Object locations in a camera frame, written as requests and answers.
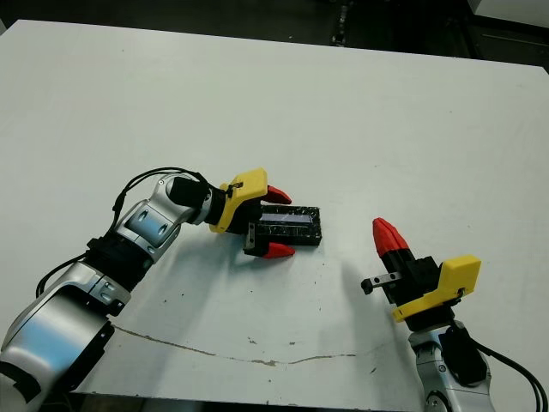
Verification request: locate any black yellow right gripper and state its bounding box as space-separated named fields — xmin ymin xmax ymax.
xmin=360 ymin=217 xmax=483 ymax=333

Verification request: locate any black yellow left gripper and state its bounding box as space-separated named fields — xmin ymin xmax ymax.
xmin=208 ymin=167 xmax=297 ymax=260

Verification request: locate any black shiny box lid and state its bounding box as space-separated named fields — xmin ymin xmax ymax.
xmin=256 ymin=204 xmax=323 ymax=249

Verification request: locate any white humanoid robot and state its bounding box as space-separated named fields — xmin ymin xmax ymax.
xmin=329 ymin=0 xmax=358 ymax=46

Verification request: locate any black equipment case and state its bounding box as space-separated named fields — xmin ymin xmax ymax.
xmin=462 ymin=16 xmax=549 ymax=68

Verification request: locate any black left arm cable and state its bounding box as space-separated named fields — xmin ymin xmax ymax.
xmin=35 ymin=166 xmax=212 ymax=299

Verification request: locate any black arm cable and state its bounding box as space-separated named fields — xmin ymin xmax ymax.
xmin=35 ymin=166 xmax=212 ymax=299
xmin=439 ymin=325 xmax=549 ymax=412

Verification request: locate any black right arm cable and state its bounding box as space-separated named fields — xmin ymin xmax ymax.
xmin=439 ymin=325 xmax=549 ymax=412

